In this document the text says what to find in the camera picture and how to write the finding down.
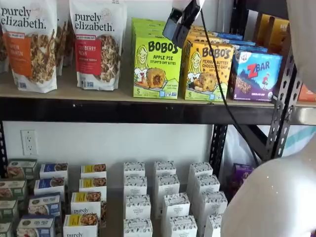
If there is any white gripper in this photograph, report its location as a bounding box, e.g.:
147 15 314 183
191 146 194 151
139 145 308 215
162 0 205 49

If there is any green Bobo's apple pie box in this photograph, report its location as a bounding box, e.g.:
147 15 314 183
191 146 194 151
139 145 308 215
131 17 166 28
133 36 183 100
134 30 171 40
132 24 166 34

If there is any blue Zbar box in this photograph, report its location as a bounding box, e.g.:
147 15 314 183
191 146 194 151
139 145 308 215
228 39 257 47
233 45 269 54
213 31 244 41
229 50 283 102

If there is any yellow and brown box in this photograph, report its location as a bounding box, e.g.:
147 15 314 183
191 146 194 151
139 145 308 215
254 13 274 45
270 17 290 54

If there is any orange snack box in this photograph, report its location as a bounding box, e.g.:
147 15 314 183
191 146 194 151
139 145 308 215
297 83 316 102

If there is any white patterned pantry box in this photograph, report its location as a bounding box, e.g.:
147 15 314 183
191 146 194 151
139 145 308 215
123 175 148 197
125 195 151 220
169 216 198 237
199 191 228 219
157 174 180 198
123 218 153 237
204 214 224 237
161 193 191 220
189 162 213 183
194 175 220 197
154 161 177 188
123 162 146 178

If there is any white box yellow label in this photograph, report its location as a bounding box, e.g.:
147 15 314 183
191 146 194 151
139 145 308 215
80 164 107 179
71 192 102 215
63 213 99 237
79 177 107 195

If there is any blue label oatmeal box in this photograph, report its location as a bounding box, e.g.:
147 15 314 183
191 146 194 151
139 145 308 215
39 162 69 180
16 215 56 237
34 177 66 198
28 194 62 217

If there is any green label oatmeal box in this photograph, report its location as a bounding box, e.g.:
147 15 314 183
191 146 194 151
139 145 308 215
0 199 19 222
7 159 38 180
0 180 28 201
0 222 13 237

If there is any granola bag red label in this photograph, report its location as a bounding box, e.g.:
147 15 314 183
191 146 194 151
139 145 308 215
69 0 128 91

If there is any white granola bag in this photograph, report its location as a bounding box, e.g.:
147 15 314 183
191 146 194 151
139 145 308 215
56 0 75 76

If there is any white plastic sheet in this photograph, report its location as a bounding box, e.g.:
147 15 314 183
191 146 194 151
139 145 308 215
226 124 316 168

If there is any granola bag orange label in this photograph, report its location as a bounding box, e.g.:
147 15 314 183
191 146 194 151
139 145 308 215
0 0 59 94

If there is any black cable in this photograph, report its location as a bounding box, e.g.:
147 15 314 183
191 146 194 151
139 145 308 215
199 7 261 166

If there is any white wall outlet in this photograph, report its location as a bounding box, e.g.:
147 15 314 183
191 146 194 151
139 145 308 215
21 129 38 156

